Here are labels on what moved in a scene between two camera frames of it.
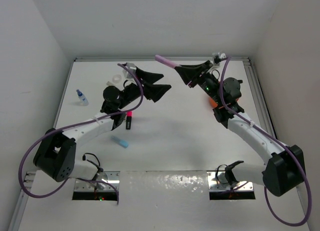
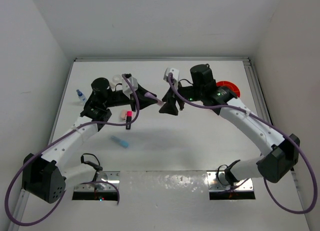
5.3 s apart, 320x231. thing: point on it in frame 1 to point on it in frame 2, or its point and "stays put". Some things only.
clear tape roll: x=117 y=78 stays put
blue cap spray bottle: x=83 y=100 stays put
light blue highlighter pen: x=122 y=143 stays put
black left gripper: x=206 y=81 to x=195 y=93
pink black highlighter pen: x=128 y=121 stays put
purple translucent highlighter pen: x=165 y=61 to x=160 y=102
